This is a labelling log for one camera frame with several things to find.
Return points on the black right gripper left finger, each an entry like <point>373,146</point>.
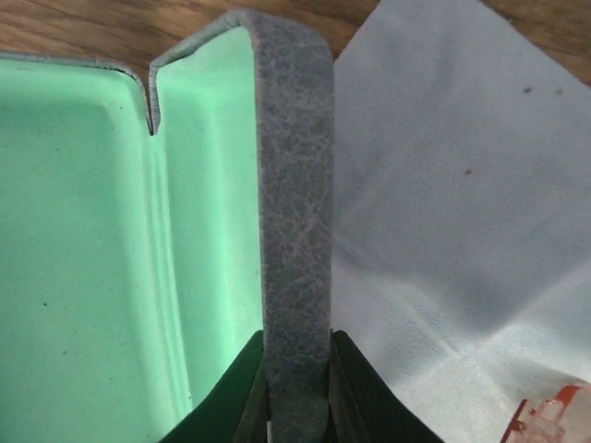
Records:
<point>236,409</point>

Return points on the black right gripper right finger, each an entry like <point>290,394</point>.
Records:
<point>362,407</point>

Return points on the grey glasses case green lining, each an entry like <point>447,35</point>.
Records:
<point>149,229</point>

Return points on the light blue cleaning cloth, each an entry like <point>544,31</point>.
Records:
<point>461,257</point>

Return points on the orange transparent sunglasses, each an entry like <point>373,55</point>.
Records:
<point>564,418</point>

